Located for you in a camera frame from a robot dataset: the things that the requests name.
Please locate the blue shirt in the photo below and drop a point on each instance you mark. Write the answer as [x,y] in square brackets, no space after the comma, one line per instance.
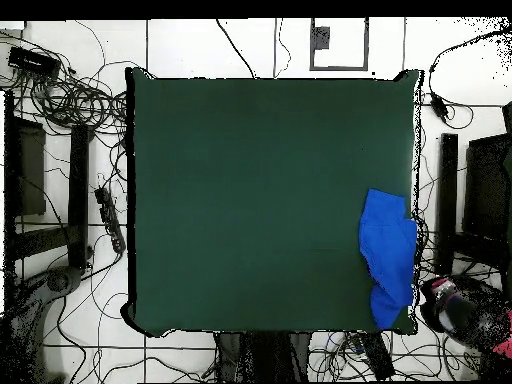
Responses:
[388,248]

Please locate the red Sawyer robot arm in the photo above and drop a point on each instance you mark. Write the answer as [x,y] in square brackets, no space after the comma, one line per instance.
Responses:
[472,316]

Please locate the long black power strip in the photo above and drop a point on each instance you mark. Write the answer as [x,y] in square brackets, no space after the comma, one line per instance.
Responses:
[378,356]

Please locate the black power adapter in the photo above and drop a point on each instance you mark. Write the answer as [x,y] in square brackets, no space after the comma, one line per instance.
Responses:
[438,107]

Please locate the dark green table cloth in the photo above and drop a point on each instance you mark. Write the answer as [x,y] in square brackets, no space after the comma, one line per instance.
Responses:
[240,200]

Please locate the small dark grey square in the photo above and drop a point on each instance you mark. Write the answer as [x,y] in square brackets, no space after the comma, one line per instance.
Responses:
[320,38]

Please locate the grey stand base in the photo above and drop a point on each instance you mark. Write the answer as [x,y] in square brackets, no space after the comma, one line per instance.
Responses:
[60,280]

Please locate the black electronics box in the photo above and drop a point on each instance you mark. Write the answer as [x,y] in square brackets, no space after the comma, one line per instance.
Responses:
[34,62]

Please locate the black metal stand frame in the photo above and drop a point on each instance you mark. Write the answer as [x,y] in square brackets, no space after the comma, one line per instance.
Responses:
[448,200]
[78,180]

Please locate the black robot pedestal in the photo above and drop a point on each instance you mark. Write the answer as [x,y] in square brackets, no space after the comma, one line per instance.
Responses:
[260,356]

